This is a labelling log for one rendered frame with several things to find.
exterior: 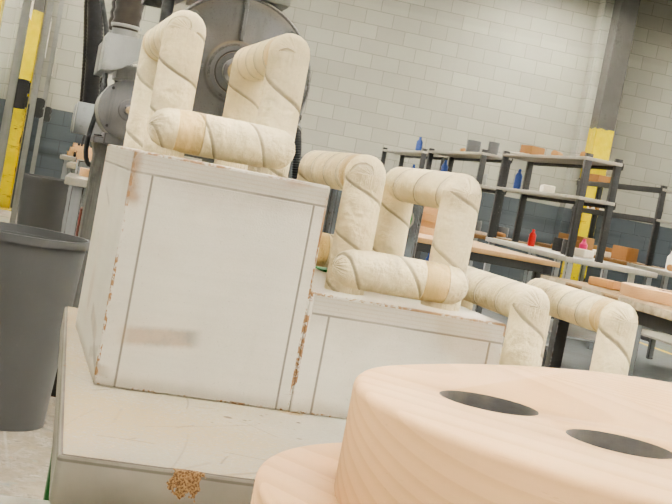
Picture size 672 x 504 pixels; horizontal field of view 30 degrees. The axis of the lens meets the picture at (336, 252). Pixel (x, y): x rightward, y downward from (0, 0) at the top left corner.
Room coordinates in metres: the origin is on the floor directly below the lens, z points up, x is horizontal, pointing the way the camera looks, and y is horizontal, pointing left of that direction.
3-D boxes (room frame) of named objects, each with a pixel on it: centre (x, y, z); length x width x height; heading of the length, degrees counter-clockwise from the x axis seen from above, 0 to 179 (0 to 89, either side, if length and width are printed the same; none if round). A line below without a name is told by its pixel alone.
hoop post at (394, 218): (1.18, -0.05, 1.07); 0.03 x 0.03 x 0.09
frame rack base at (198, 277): (1.04, 0.12, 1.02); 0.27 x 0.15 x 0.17; 16
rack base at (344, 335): (1.08, -0.03, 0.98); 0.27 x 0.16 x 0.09; 16
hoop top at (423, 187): (1.10, -0.07, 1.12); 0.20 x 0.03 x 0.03; 15
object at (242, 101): (1.13, 0.11, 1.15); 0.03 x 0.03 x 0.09
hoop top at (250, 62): (1.05, 0.09, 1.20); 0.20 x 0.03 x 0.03; 15
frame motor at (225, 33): (2.21, 0.25, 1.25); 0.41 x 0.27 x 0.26; 13
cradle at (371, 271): (0.99, -0.05, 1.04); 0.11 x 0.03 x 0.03; 106
